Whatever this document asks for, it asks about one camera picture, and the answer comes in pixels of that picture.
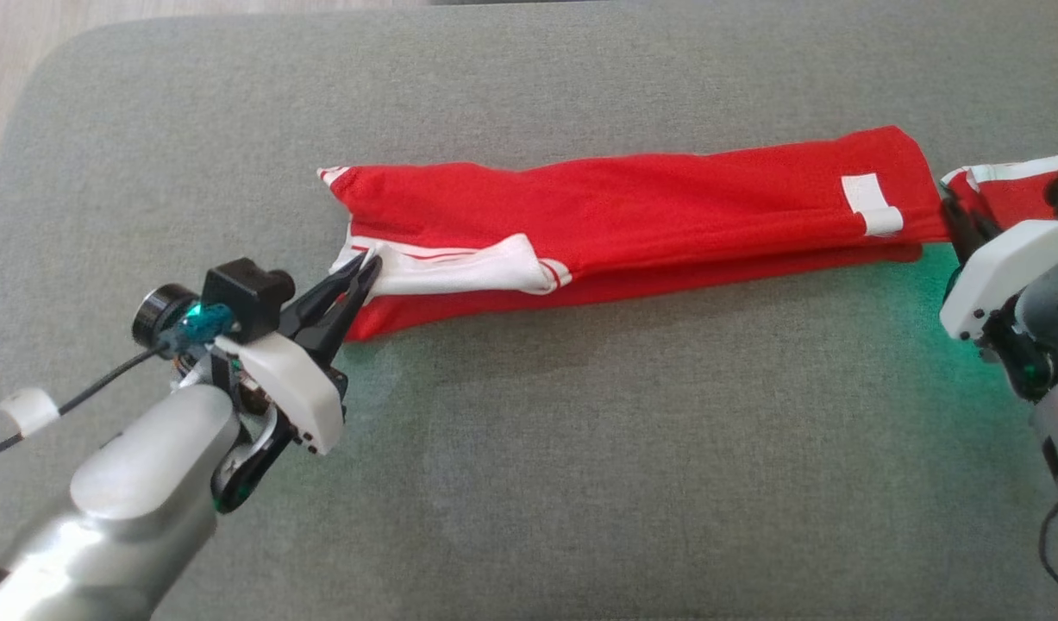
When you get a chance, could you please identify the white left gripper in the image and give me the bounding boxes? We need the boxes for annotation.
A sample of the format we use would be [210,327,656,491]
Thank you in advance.
[210,255,384,515]

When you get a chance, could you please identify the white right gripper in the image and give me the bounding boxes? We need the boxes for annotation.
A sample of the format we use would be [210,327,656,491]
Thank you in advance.
[939,187,1058,403]

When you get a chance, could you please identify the red shorts with white stripe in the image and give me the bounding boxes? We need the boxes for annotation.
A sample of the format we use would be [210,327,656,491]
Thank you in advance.
[939,150,1058,245]

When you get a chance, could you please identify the red basketball jersey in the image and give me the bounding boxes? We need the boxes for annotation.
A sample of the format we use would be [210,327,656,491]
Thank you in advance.
[316,125,953,342]

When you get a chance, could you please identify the large grey sofa seat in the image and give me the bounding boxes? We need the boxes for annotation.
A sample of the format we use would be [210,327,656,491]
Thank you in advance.
[0,0,1058,621]

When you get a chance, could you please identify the white cable tape tag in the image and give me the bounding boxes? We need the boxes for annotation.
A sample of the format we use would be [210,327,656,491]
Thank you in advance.
[0,387,62,437]

